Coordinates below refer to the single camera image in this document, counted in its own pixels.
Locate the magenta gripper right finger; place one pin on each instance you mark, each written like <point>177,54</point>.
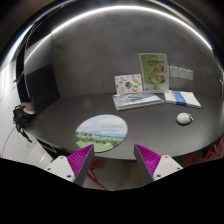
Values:
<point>153,166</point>

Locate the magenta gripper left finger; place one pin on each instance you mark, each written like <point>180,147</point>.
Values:
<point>74,167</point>

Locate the round landscape mouse pad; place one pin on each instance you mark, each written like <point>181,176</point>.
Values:
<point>105,132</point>

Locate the white computer mouse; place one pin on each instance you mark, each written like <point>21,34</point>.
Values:
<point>184,118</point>

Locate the white and blue paper stack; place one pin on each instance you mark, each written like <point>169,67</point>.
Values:
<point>182,98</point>

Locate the beige round object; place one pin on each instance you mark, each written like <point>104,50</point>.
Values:
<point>28,108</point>

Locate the white illustrated card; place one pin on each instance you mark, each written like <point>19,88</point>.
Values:
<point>131,83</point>

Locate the black monitor screen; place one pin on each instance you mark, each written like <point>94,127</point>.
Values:
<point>42,88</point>

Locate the green poster with photos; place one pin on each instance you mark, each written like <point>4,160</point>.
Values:
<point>155,72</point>

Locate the red table frame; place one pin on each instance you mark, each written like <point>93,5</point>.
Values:
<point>114,175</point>

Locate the black bag with cables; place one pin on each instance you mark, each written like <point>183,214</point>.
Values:
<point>21,119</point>

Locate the middle white wall switch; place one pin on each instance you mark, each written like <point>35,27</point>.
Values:
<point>182,73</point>

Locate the right white wall switch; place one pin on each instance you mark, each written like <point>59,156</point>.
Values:
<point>190,74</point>

